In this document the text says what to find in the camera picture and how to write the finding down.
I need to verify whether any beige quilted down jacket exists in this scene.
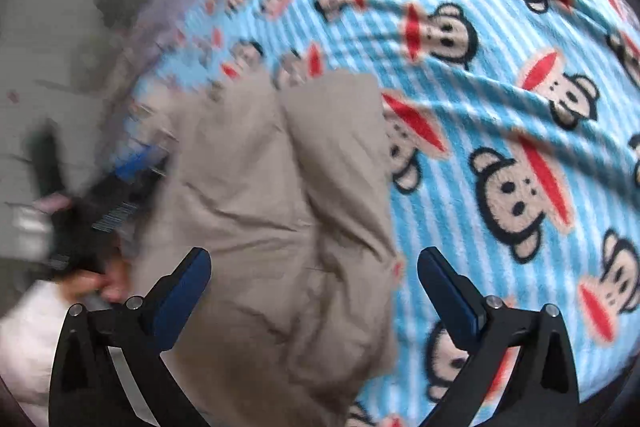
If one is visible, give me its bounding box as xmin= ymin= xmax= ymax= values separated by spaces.
xmin=120 ymin=69 xmax=406 ymax=427

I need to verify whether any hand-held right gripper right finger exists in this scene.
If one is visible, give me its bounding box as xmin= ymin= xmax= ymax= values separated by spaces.
xmin=417 ymin=247 xmax=581 ymax=427

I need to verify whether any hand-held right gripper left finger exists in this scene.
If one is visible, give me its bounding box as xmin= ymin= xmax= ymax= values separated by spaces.
xmin=48 ymin=247 xmax=212 ymax=427

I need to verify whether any blue monkey printed blanket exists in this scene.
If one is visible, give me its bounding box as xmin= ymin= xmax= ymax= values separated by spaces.
xmin=125 ymin=0 xmax=640 ymax=427

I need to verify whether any person's left hand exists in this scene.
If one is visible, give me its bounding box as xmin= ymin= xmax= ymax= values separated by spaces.
xmin=65 ymin=257 xmax=133 ymax=303

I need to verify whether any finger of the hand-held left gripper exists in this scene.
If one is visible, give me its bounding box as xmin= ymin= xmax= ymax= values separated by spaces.
xmin=112 ymin=142 xmax=171 ymax=182

